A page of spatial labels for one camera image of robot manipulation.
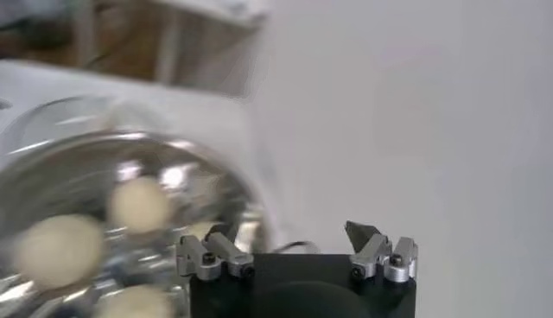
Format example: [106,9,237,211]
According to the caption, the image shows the white side desk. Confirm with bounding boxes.
[0,0,276,94]

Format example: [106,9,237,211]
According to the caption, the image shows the stainless steel steamer pot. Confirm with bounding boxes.
[0,131,271,318]

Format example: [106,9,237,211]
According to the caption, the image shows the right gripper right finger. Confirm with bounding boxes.
[344,219,419,284]

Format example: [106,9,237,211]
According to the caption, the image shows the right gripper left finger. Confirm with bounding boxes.
[175,222,256,282]

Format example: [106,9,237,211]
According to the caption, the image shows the white steamed baozi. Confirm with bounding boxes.
[106,175,174,237]
[92,283,176,318]
[11,214,107,289]

